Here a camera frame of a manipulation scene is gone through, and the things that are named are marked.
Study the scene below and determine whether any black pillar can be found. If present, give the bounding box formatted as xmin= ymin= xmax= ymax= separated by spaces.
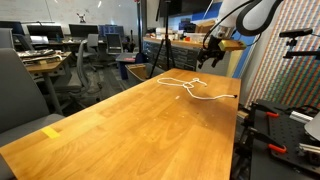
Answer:
xmin=136 ymin=0 xmax=148 ymax=54

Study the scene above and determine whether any grey fabric office chair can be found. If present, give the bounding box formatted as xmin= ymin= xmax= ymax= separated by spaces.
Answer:
xmin=0 ymin=47 xmax=65 ymax=180

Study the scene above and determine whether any tan wrist camera block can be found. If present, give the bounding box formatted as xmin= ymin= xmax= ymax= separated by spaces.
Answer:
xmin=218 ymin=39 xmax=248 ymax=52

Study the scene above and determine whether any aluminium extrusion bar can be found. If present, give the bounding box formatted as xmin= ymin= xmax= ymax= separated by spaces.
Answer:
xmin=298 ymin=142 xmax=320 ymax=156
xmin=289 ymin=110 xmax=314 ymax=124

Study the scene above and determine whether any brown cardboard piece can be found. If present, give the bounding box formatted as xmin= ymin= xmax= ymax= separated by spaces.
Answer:
xmin=128 ymin=63 xmax=148 ymax=80

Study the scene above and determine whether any brown cardboard box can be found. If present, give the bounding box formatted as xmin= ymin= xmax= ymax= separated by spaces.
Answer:
xmin=194 ymin=19 xmax=217 ymax=34

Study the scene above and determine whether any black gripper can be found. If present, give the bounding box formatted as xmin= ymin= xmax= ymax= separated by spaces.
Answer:
xmin=197 ymin=34 xmax=225 ymax=70

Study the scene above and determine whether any drone wall picture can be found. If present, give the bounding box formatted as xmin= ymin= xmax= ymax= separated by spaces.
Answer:
xmin=76 ymin=12 xmax=87 ymax=24

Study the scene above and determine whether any aluminium frame rail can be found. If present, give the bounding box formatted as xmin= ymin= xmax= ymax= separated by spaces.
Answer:
xmin=238 ymin=34 xmax=261 ymax=79

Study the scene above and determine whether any black keyboard stack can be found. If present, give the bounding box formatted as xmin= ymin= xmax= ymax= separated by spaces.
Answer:
xmin=18 ymin=48 xmax=58 ymax=60

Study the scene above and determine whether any black tripod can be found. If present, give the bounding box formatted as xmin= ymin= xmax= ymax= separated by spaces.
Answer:
xmin=148 ymin=0 xmax=178 ymax=79

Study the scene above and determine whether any black mounting bar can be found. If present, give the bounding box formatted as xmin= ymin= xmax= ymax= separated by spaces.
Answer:
xmin=283 ymin=48 xmax=320 ymax=60

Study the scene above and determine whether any multicolour checkered backdrop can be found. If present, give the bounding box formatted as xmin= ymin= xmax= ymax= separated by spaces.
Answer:
xmin=246 ymin=0 xmax=320 ymax=111

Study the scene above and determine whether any white plastic container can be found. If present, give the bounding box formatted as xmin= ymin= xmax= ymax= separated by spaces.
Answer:
xmin=189 ymin=32 xmax=209 ymax=44

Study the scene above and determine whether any tan board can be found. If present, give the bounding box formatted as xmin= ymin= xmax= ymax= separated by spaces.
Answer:
xmin=226 ymin=49 xmax=246 ymax=78

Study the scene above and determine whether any black computer monitor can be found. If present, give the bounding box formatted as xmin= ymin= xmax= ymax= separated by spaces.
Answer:
xmin=0 ymin=20 xmax=25 ymax=36
xmin=26 ymin=24 xmax=64 ymax=39
xmin=68 ymin=23 xmax=100 ymax=38

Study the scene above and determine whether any black clamp orange handle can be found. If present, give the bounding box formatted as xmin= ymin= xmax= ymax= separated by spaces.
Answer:
xmin=246 ymin=125 xmax=288 ymax=154
xmin=251 ymin=103 xmax=280 ymax=119

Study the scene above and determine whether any grey side table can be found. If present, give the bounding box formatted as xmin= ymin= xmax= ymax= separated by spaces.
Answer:
xmin=115 ymin=52 xmax=138 ymax=80

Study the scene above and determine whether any dark grey swivel chair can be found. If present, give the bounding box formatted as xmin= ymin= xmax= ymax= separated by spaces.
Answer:
xmin=54 ymin=39 xmax=101 ymax=108

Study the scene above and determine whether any white cord with black end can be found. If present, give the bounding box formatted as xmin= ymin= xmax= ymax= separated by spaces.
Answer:
xmin=156 ymin=77 xmax=238 ymax=101

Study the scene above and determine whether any yellow tape strip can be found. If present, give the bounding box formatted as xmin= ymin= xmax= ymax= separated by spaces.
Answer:
xmin=40 ymin=125 xmax=62 ymax=139

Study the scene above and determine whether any black stereo camera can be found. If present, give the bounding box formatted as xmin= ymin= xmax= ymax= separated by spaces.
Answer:
xmin=279 ymin=27 xmax=314 ymax=48

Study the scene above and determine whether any wooden top desk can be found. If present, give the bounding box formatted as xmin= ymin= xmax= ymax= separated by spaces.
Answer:
xmin=19 ymin=49 xmax=73 ymax=116

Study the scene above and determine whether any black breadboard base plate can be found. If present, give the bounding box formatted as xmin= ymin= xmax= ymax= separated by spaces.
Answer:
xmin=248 ymin=98 xmax=320 ymax=180

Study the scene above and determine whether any black mesh office chair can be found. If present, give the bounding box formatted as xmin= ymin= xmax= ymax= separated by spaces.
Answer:
xmin=105 ymin=32 xmax=124 ymax=56

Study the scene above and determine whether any grey drawer workbench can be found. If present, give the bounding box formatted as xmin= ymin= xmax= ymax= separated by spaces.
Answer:
xmin=143 ymin=36 xmax=234 ymax=77

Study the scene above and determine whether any blue panel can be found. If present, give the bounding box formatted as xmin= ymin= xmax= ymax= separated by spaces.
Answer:
xmin=168 ymin=1 xmax=259 ymax=79

